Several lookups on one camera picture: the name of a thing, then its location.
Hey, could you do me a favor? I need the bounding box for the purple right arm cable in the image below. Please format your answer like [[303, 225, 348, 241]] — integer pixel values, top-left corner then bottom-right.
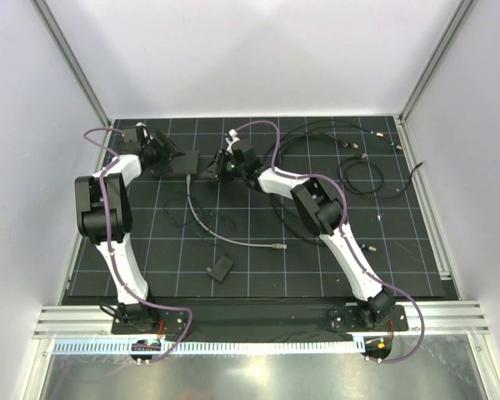
[[235, 120, 427, 366]]

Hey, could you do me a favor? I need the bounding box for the white slotted cable duct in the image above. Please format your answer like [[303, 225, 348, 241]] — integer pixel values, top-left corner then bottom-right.
[[52, 337, 365, 357]]

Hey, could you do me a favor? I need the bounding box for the aluminium corner post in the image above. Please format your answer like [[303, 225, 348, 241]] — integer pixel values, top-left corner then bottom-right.
[[31, 0, 113, 130], [398, 0, 477, 125]]

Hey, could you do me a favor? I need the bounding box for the left aluminium corner post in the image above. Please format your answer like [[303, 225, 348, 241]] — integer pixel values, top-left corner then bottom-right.
[[31, 0, 113, 130]]

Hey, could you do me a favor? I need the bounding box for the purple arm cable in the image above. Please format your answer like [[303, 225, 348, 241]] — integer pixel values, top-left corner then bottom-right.
[[82, 127, 193, 362], [235, 120, 427, 366]]

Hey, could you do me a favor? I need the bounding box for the black cable with teal plug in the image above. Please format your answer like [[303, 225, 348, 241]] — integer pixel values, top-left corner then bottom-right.
[[337, 152, 385, 196]]

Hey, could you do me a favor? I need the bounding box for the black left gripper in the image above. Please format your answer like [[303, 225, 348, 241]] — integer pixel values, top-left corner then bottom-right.
[[142, 131, 184, 177]]

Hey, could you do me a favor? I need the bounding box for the black network switch box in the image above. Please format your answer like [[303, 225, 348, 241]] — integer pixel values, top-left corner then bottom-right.
[[160, 150, 199, 178]]

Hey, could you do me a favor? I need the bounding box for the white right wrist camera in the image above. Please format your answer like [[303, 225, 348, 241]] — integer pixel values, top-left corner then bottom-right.
[[225, 129, 239, 154]]

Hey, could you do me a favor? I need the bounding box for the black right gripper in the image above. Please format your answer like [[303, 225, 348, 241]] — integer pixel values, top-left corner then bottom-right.
[[199, 150, 245, 185]]

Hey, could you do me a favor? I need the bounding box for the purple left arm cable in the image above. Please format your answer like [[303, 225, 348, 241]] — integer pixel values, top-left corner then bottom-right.
[[82, 127, 193, 362]]

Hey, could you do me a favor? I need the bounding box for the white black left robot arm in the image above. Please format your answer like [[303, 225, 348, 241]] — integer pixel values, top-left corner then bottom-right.
[[74, 122, 173, 333]]

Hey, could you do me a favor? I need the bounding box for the aluminium front frame rail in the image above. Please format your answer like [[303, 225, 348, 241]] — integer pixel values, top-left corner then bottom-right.
[[33, 299, 489, 343]]

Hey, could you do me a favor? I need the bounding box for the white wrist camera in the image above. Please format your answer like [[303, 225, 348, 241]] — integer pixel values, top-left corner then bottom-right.
[[225, 129, 239, 154], [135, 122, 149, 140]]

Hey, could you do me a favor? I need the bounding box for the grey ethernet cable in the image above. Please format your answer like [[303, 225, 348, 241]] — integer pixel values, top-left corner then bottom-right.
[[185, 174, 288, 252]]

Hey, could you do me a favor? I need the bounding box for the right aluminium corner post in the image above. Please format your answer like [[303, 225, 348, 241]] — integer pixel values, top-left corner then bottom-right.
[[398, 0, 477, 125]]

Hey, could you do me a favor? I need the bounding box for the black grid mat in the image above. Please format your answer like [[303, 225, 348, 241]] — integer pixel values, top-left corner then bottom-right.
[[128, 117, 455, 299]]

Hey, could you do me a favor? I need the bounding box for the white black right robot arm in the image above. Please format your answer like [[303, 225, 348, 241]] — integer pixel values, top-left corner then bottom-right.
[[200, 140, 396, 330]]

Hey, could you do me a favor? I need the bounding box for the black cable bundle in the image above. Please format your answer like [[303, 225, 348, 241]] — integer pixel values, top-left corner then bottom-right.
[[162, 191, 238, 259]]

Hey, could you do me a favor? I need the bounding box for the thick black cable lifted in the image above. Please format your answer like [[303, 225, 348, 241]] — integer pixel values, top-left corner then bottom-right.
[[274, 119, 385, 159]]

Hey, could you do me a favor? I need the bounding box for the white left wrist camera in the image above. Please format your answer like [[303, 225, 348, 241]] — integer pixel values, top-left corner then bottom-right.
[[135, 122, 149, 140]]

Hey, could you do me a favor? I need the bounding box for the black ethernet cable pulled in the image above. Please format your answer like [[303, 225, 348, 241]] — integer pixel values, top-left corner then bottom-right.
[[278, 131, 359, 158]]

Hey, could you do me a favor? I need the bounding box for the small black adapter box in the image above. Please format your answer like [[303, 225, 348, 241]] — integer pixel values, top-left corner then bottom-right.
[[207, 255, 234, 283]]

